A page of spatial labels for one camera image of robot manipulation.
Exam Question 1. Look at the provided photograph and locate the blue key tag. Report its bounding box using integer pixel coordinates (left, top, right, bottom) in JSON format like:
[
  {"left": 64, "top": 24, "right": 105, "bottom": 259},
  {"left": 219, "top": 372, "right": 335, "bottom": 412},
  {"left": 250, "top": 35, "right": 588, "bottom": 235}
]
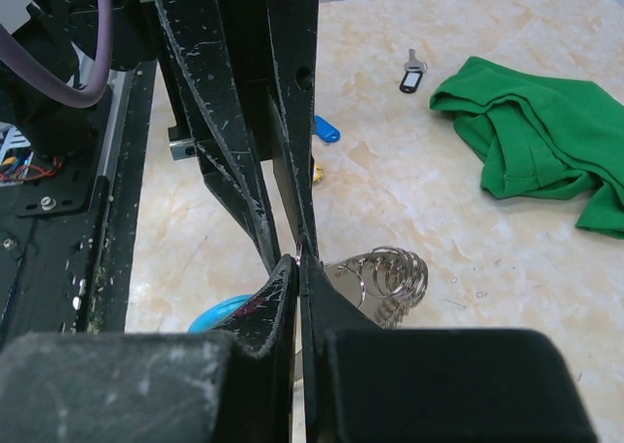
[{"left": 314, "top": 115, "right": 341, "bottom": 144}]

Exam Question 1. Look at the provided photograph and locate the yellow key tag with key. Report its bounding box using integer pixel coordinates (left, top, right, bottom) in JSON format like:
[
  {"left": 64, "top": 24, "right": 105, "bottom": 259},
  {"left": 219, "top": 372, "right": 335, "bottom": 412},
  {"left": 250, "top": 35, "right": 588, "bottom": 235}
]
[{"left": 312, "top": 164, "right": 324, "bottom": 184}]

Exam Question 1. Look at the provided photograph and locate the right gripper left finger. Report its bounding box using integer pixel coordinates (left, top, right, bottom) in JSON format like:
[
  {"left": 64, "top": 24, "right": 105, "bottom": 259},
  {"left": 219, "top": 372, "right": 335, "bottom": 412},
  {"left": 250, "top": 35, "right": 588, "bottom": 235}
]
[{"left": 1, "top": 256, "right": 298, "bottom": 442}]

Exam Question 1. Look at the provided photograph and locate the green cloth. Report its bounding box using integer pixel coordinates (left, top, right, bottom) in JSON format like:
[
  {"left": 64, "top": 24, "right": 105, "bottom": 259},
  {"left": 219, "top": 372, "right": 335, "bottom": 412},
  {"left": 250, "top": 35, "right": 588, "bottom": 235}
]
[{"left": 429, "top": 57, "right": 623, "bottom": 239}]

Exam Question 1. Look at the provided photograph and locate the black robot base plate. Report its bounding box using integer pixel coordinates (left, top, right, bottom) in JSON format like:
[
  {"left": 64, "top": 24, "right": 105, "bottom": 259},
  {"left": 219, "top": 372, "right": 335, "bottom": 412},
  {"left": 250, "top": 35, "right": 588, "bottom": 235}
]
[{"left": 1, "top": 61, "right": 157, "bottom": 345}]

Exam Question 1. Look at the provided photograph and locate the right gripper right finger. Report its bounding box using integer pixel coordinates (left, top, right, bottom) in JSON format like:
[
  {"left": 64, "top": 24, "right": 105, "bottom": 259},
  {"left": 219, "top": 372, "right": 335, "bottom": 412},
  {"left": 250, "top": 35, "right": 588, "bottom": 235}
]
[{"left": 299, "top": 255, "right": 598, "bottom": 442}]

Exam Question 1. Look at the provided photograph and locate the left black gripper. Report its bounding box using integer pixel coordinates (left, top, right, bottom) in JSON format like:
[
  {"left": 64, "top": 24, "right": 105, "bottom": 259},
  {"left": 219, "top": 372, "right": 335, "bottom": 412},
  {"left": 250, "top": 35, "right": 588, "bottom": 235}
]
[{"left": 139, "top": 0, "right": 319, "bottom": 272}]

